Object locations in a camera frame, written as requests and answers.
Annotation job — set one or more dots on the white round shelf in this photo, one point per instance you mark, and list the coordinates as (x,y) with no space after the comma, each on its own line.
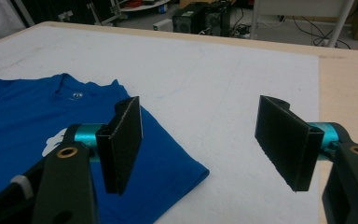
(146,5)

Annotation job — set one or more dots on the black computer tower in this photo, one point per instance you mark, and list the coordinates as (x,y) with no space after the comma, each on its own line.
(217,18)
(188,18)

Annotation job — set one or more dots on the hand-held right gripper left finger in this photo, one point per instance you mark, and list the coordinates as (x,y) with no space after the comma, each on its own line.
(121,146)

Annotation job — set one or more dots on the blue t-shirt with white print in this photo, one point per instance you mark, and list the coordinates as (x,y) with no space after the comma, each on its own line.
(18,118)

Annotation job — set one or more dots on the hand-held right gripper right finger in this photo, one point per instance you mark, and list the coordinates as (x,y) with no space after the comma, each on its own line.
(286,140)

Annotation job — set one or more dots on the small white box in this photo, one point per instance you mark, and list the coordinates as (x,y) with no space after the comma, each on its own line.
(162,25)

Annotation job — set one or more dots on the white metal frame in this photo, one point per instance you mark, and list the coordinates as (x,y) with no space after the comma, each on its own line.
(341,21)

